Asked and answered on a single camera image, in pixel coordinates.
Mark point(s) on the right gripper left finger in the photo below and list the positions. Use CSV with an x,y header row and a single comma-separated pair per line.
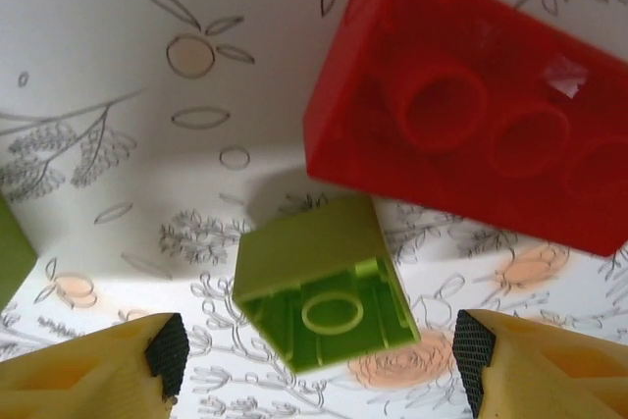
x,y
73,380

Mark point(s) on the floral patterned table cover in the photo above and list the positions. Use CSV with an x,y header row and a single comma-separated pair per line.
x,y
147,193

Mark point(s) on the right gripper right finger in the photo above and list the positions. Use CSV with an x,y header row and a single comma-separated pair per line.
x,y
549,380

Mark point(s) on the green lego brick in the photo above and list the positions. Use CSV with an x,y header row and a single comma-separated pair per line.
x,y
15,252
304,242

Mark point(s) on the large red lego brick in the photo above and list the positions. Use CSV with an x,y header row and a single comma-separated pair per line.
x,y
441,46

